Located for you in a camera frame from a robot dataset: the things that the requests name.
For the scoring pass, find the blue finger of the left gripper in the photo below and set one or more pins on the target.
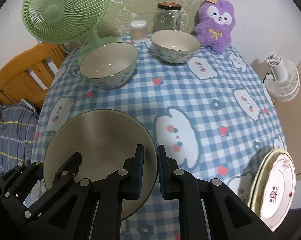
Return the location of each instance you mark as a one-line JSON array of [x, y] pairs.
[[71, 167]]

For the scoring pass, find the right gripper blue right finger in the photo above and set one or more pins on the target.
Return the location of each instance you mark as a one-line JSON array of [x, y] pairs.
[[161, 157]]

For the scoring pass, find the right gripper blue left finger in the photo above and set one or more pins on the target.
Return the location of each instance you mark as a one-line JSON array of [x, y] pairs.
[[139, 154]]

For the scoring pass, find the floral ceramic bowl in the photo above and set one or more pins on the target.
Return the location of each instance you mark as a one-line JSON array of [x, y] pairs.
[[105, 138], [110, 65], [174, 46]]

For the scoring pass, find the large round yellow flower plate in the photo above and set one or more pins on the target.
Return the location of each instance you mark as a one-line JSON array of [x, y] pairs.
[[264, 174]]

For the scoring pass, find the white plate red pattern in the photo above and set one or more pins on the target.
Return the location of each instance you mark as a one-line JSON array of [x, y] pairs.
[[278, 192]]

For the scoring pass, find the scalloped yellow flower plate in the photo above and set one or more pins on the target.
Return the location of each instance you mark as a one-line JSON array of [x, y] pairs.
[[255, 179]]

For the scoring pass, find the blue checkered tablecloth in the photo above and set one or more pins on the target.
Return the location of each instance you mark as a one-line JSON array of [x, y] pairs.
[[220, 120]]

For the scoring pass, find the grey plaid bedding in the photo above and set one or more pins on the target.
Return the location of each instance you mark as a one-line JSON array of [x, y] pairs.
[[18, 123]]

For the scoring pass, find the orange wooden chair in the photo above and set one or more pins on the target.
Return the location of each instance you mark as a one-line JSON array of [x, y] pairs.
[[28, 76]]

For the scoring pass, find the cotton swab container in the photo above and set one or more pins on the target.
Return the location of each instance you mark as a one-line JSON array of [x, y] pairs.
[[138, 30]]

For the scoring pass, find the beige wooden door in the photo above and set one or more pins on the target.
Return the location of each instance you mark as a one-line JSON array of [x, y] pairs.
[[290, 117]]

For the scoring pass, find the white standing fan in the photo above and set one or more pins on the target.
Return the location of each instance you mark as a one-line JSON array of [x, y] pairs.
[[282, 80]]

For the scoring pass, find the glass jar black lid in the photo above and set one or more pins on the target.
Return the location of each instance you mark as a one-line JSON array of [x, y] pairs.
[[168, 16]]

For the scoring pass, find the purple plush bunny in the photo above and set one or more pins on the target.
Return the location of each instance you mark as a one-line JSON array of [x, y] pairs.
[[216, 21]]

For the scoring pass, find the green desk fan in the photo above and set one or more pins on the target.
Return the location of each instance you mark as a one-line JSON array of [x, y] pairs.
[[66, 21]]

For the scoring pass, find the green cartoon wall mat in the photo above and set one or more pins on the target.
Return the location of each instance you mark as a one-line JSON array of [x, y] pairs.
[[120, 13]]

